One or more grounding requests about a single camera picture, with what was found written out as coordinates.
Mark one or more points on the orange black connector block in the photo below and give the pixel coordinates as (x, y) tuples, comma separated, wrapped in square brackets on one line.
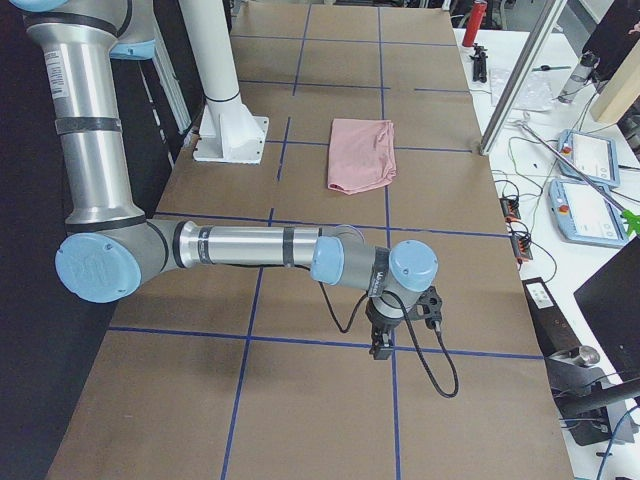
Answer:
[(519, 234)]

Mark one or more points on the red bottle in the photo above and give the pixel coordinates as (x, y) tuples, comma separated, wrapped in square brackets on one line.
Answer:
[(474, 22)]

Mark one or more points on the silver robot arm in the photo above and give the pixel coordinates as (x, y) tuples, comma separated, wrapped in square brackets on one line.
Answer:
[(114, 243)]

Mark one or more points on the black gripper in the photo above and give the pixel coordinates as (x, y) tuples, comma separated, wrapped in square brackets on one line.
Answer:
[(381, 324)]

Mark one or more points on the teach pendant tablet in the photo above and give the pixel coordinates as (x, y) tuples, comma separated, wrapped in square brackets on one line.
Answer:
[(583, 216), (594, 156)]

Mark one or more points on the black box with label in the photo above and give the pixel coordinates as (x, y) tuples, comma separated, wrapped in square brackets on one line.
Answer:
[(553, 332)]

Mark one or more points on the black monitor corner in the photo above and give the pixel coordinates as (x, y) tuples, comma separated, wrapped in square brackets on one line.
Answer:
[(609, 302)]

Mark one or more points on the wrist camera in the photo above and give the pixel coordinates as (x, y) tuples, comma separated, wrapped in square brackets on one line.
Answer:
[(429, 307)]

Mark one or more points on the pink t-shirt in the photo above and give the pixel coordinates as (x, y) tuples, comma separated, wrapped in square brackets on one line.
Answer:
[(361, 155)]

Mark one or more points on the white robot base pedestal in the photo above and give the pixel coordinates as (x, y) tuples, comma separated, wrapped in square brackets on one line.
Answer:
[(229, 132)]

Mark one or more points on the aluminium frame post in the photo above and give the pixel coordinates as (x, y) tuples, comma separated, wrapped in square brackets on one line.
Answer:
[(532, 47)]

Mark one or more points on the clear plastic bag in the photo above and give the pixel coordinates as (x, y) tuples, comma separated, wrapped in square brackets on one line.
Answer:
[(534, 95)]

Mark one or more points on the far teach pendant tablet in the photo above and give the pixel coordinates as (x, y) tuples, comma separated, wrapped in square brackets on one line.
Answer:
[(594, 156)]

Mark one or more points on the near teach pendant tablet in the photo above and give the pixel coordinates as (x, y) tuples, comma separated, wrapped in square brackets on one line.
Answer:
[(583, 216)]

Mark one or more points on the black folded tripod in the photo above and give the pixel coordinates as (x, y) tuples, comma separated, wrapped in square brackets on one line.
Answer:
[(479, 64)]

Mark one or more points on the clear water bottle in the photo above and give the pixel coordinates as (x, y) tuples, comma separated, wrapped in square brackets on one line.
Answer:
[(579, 77)]

